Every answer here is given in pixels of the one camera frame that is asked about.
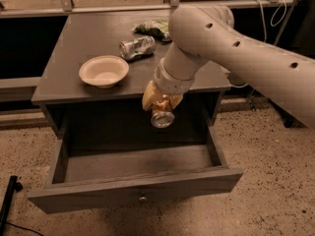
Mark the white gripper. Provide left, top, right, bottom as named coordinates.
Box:
left=142, top=59, right=195, bottom=111

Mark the orange soda can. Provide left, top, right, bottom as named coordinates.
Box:
left=151, top=96, right=174, bottom=129

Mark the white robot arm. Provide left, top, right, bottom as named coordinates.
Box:
left=142, top=5, right=315, bottom=129

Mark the silver green soda can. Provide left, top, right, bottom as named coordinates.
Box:
left=119, top=36, right=156, bottom=61

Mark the grey open drawer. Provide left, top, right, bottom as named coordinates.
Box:
left=28, top=126, right=243, bottom=213

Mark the white paper bowl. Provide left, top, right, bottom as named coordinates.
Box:
left=79, top=55, right=129, bottom=89

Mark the green chip bag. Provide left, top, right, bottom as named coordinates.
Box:
left=132, top=20, right=171, bottom=42

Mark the grey wooden cabinet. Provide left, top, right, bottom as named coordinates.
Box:
left=32, top=10, right=228, bottom=143

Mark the black stand leg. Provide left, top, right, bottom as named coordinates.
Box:
left=0, top=175, right=23, bottom=236

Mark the metal railing frame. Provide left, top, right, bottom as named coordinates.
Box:
left=0, top=0, right=296, bottom=103

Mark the white cable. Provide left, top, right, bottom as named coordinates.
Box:
left=229, top=0, right=288, bottom=89

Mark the black floor cable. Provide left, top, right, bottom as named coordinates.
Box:
left=0, top=220, right=45, bottom=236

